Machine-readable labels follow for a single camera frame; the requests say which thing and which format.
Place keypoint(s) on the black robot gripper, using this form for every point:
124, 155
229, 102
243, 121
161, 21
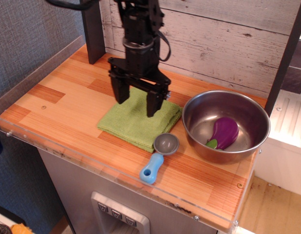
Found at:
139, 68

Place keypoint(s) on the green towel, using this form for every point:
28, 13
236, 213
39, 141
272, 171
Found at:
129, 121

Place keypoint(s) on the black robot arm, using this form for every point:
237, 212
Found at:
141, 20

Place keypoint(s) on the blue grey toy scoop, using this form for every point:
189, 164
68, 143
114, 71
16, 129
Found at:
165, 144

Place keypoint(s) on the stainless steel bowl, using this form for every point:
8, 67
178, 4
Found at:
201, 112

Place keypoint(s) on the clear acrylic table guard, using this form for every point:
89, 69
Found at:
57, 108

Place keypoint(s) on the purple toy eggplant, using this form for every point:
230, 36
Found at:
225, 132

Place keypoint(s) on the grey toy fridge cabinet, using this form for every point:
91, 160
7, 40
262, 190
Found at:
75, 185

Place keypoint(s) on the silver dispenser button panel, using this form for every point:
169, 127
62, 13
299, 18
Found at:
111, 214

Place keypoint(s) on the white toy sink unit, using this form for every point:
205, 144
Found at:
279, 163

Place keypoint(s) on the orange object bottom left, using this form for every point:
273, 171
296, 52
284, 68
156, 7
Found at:
20, 229

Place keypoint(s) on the dark left shelf post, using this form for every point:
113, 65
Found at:
93, 31

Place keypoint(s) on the dark shelf post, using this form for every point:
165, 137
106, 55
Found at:
93, 31
284, 64

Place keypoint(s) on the dark right shelf post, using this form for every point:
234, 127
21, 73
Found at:
284, 64

